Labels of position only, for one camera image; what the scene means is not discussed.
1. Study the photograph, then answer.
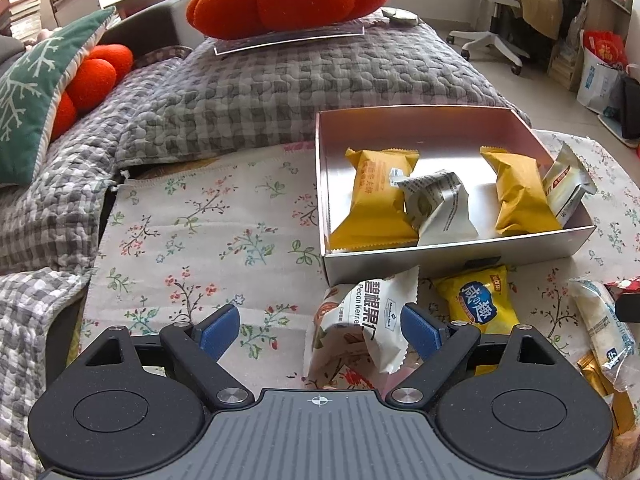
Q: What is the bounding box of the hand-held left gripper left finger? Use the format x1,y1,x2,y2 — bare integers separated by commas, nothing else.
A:
80,304,251,411

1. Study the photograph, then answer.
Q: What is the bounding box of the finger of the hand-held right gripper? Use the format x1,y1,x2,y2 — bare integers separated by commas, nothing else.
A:
615,295,640,322

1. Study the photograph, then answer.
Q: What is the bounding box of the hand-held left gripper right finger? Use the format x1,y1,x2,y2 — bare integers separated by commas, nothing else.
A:
385,302,558,409

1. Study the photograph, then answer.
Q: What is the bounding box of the white nut snack packet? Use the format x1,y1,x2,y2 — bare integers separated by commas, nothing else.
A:
302,266,421,391

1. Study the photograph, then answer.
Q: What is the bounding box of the pink cardboard box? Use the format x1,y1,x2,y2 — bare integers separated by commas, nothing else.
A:
315,106,597,286

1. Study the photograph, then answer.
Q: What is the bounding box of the red snack packet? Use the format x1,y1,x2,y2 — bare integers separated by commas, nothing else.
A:
602,277,640,301

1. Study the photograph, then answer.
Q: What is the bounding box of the translucent white snack packet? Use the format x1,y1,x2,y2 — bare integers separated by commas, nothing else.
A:
567,277,637,393

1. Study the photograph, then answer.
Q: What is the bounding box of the small yellow blue-label packet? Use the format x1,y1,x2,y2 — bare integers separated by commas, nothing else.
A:
434,265,522,376

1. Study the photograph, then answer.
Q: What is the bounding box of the gold snack packet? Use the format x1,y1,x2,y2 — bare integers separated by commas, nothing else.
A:
575,352,636,436

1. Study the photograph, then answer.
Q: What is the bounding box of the floral tablecloth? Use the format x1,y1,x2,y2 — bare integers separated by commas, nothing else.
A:
82,130,640,480

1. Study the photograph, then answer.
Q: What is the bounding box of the crumpled white grey snack packet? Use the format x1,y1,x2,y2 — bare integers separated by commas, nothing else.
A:
397,170,480,247

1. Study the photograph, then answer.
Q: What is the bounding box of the white silver snack packet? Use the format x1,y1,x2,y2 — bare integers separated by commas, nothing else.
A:
542,141,598,228

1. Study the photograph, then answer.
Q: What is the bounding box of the yellow printed snack packet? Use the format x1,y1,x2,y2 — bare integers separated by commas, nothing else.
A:
327,147,421,252

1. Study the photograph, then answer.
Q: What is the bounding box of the plain yellow snack packet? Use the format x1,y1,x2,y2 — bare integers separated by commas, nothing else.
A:
479,145,563,238

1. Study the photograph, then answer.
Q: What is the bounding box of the black bag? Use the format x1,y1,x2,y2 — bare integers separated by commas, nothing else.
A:
620,65,640,142

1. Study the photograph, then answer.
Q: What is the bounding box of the white blue shopping bag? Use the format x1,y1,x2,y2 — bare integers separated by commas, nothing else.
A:
576,52,626,113

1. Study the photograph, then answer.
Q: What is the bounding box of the grey checkered quilt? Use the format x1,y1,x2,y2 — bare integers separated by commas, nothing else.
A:
0,17,533,480

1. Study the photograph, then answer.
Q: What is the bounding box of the red paper bag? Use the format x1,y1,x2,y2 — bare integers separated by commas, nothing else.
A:
582,30,628,68

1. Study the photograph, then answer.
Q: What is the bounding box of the small orange pumpkin cushion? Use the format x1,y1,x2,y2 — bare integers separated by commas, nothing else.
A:
49,44,135,142

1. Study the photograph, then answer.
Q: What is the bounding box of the green snowflake pillow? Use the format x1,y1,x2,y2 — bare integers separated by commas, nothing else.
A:
0,6,118,188

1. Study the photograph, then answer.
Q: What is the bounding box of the tan coat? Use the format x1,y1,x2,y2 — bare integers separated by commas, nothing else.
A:
517,0,565,41

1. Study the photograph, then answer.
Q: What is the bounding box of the silvery foil object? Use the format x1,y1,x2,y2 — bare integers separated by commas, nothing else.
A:
382,7,420,27

